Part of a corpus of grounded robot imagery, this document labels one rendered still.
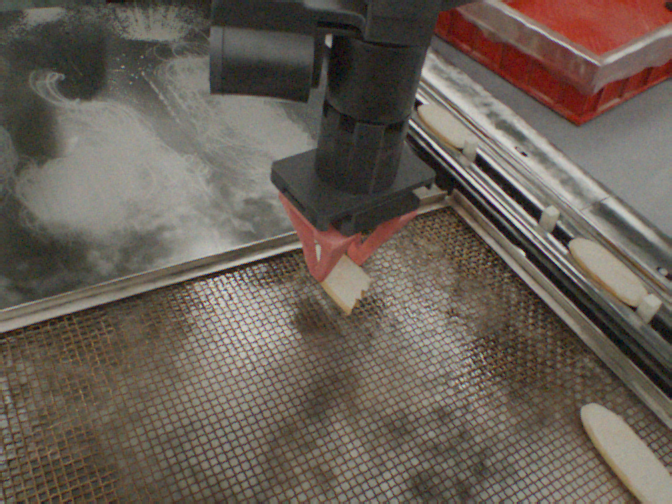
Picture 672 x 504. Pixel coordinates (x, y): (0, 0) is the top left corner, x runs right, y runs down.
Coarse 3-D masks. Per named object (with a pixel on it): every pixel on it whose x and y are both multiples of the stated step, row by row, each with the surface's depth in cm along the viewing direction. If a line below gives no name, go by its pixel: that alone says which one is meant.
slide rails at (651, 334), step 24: (432, 96) 86; (480, 144) 79; (504, 168) 76; (504, 192) 74; (528, 192) 74; (528, 216) 71; (552, 240) 69; (576, 264) 66; (624, 264) 66; (600, 288) 64; (648, 288) 64; (624, 312) 62; (648, 336) 60
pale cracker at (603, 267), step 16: (576, 240) 68; (576, 256) 66; (592, 256) 66; (608, 256) 66; (592, 272) 65; (608, 272) 64; (624, 272) 64; (608, 288) 64; (624, 288) 63; (640, 288) 63
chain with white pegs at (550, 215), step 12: (468, 144) 77; (468, 156) 78; (480, 168) 78; (492, 180) 76; (552, 216) 68; (552, 228) 70; (564, 240) 70; (648, 300) 61; (636, 312) 62; (648, 312) 61; (648, 324) 63
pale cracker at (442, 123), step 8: (424, 104) 84; (432, 104) 84; (424, 112) 82; (432, 112) 82; (440, 112) 82; (448, 112) 83; (424, 120) 82; (432, 120) 81; (440, 120) 81; (448, 120) 81; (456, 120) 81; (432, 128) 81; (440, 128) 80; (448, 128) 80; (456, 128) 80; (464, 128) 80; (440, 136) 80; (448, 136) 79; (456, 136) 79; (464, 136) 79; (456, 144) 79
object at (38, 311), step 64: (256, 256) 56; (384, 256) 59; (512, 256) 62; (0, 320) 47; (128, 320) 50; (256, 320) 52; (384, 320) 54; (448, 320) 55; (512, 320) 56; (576, 320) 57; (64, 384) 45; (128, 384) 46; (192, 384) 46; (256, 384) 47; (384, 384) 49; (448, 384) 50; (576, 384) 52; (640, 384) 52; (128, 448) 42; (192, 448) 43; (256, 448) 44; (384, 448) 45; (448, 448) 46; (576, 448) 47
